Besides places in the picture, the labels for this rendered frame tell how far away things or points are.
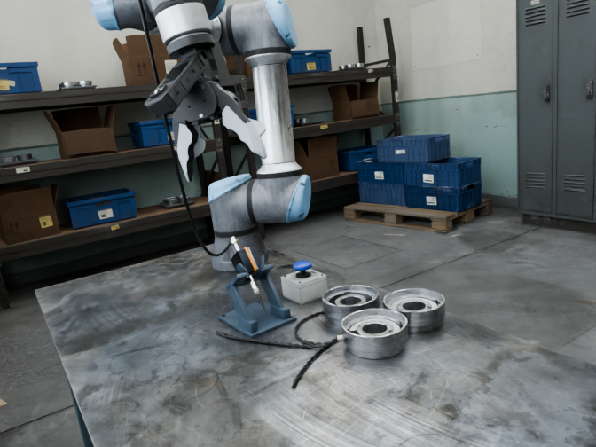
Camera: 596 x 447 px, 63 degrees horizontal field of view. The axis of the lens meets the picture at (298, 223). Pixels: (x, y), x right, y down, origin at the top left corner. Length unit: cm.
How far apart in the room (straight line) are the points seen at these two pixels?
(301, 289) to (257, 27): 61
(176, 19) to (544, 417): 70
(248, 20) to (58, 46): 359
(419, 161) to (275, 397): 403
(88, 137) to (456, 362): 365
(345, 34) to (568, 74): 268
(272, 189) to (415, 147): 351
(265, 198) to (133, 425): 66
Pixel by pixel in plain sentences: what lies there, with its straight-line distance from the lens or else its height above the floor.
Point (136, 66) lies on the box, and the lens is 430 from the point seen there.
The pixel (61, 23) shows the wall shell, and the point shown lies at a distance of 477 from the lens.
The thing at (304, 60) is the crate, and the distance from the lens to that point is 501.
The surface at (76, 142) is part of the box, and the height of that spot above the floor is 112.
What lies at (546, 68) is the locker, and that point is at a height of 126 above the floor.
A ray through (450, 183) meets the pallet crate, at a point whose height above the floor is 40.
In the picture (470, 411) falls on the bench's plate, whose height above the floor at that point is 80.
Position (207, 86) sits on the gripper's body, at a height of 123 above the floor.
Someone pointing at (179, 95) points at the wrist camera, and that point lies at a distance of 71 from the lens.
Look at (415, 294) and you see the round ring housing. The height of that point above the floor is 83.
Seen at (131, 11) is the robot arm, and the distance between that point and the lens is 93.
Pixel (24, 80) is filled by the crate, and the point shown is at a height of 160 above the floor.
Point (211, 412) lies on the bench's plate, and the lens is 72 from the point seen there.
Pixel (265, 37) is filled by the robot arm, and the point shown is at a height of 135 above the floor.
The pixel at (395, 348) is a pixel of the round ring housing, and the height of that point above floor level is 82.
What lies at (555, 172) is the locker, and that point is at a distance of 436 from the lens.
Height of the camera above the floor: 119
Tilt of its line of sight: 13 degrees down
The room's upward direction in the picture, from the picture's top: 7 degrees counter-clockwise
